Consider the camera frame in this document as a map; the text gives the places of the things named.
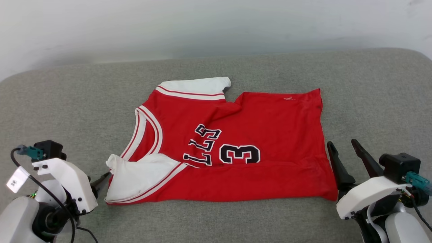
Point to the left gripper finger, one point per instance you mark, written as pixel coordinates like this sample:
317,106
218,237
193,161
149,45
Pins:
98,182

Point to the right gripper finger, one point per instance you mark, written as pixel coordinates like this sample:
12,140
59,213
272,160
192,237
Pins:
339,168
368,158

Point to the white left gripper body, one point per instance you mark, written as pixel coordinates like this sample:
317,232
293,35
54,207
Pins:
74,184

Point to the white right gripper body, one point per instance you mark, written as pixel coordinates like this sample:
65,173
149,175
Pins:
368,195

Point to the red and white basketball jersey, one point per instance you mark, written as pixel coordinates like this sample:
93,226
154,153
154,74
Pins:
276,135

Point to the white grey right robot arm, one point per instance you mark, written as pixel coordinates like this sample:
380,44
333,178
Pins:
405,226

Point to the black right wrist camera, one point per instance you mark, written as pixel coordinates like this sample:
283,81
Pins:
400,167

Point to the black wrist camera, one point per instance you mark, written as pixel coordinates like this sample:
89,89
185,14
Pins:
400,167
50,149

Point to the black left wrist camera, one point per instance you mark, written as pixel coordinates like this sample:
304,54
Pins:
50,149

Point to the teal left camera connector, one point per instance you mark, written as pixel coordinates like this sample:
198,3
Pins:
33,152

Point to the teal camera connector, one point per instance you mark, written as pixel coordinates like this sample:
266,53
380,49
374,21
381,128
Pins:
418,181
33,152

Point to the teal right camera connector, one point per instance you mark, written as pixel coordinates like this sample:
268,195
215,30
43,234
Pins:
418,181

